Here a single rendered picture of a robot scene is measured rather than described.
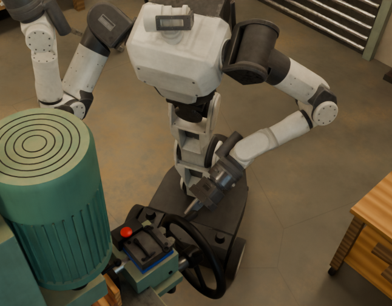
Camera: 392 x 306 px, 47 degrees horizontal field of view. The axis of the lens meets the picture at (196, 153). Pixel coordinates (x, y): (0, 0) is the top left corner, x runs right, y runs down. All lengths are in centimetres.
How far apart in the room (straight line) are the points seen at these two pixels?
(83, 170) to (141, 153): 207
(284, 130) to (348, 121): 184
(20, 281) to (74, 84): 69
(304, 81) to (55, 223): 81
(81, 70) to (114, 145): 151
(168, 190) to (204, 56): 125
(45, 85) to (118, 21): 26
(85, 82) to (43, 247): 66
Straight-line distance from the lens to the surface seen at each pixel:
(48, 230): 75
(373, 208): 200
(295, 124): 137
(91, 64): 133
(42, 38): 117
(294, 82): 127
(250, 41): 121
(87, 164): 69
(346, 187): 276
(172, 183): 236
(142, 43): 125
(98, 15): 131
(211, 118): 159
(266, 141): 133
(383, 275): 225
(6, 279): 80
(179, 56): 121
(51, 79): 127
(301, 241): 245
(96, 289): 107
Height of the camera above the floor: 200
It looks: 47 degrees down
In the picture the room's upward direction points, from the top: 3 degrees clockwise
